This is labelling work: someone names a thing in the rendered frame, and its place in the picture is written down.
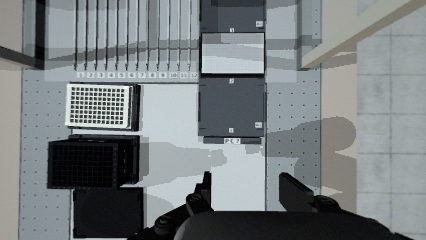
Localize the grey perforated base plate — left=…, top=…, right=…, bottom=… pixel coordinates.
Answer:
left=17, top=63, right=322, bottom=240

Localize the light grey multi-well plate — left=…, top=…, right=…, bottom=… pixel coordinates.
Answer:
left=200, top=32, right=265, bottom=78

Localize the dark grey plate carrier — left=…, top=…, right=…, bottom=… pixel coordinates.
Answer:
left=198, top=0, right=266, bottom=144

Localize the black deep-well block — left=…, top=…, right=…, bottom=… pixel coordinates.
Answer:
left=47, top=138, right=133, bottom=191

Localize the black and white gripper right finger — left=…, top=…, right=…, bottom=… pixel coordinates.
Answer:
left=279, top=172, right=390, bottom=231

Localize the white well plate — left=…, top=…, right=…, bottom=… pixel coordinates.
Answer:
left=65, top=84, right=134, bottom=129

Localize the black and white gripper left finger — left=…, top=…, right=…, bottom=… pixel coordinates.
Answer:
left=126, top=171, right=214, bottom=240

